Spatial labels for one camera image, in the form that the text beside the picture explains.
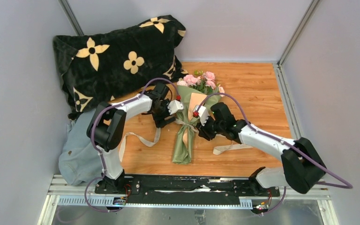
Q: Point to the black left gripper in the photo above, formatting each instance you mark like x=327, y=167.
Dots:
x=158, y=119

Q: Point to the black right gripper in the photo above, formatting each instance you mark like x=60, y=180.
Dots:
x=203, y=131

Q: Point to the green and peach wrapping paper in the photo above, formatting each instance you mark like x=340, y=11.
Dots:
x=184, y=144

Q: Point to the pink fake flower stem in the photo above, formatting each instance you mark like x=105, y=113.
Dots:
x=206, y=83
x=188, y=80
x=221, y=89

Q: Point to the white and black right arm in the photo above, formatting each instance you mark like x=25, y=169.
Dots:
x=301, y=167

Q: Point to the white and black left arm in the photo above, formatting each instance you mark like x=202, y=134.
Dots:
x=107, y=126

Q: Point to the black floral pillow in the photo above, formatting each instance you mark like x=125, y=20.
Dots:
x=103, y=67

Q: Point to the light blue cloth bag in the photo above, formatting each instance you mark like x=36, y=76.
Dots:
x=79, y=162

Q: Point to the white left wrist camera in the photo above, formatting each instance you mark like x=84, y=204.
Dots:
x=175, y=106

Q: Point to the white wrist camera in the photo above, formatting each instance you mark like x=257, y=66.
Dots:
x=175, y=106
x=202, y=113

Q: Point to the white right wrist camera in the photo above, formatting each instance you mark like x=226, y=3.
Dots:
x=202, y=113

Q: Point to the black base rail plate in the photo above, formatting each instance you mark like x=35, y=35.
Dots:
x=188, y=190

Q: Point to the aluminium frame rail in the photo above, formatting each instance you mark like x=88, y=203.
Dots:
x=62, y=194

